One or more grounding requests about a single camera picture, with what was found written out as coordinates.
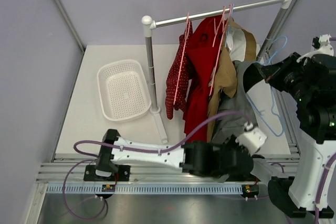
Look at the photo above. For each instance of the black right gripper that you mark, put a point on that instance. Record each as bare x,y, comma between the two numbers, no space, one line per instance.
274,74

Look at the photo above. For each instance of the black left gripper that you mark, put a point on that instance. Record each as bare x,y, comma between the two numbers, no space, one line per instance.
231,140

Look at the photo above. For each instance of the grey pleated skirt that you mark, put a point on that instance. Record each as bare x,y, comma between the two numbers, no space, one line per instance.
223,128

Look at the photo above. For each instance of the light blue wire hanger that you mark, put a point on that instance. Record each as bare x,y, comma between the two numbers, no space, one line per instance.
259,113

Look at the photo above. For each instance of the tan skirt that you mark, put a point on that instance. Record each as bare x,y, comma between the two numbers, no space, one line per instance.
239,45

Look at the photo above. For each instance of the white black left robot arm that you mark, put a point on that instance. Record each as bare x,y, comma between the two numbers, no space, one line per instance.
197,158

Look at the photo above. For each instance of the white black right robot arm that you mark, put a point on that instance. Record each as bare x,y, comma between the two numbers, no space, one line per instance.
310,80

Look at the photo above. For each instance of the pink hanger middle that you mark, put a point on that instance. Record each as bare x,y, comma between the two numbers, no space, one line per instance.
221,27

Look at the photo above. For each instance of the red skirt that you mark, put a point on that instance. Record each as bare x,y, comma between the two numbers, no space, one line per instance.
202,55

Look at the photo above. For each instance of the pink hanger left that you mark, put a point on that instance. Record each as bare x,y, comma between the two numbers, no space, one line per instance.
186,34

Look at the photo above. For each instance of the red polka dot garment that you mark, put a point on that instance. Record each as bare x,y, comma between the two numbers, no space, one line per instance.
186,75

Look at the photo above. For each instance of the white perforated plastic basket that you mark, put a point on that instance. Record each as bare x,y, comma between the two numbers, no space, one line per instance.
123,91

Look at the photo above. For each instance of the silver clothes rack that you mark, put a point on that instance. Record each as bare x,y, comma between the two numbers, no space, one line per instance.
149,24

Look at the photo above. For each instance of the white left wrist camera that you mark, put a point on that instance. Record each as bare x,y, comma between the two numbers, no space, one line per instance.
252,139

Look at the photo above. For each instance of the aluminium mounting rail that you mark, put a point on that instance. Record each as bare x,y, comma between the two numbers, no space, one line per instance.
55,172

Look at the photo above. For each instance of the white slotted cable duct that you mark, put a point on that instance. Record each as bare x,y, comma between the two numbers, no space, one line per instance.
146,189

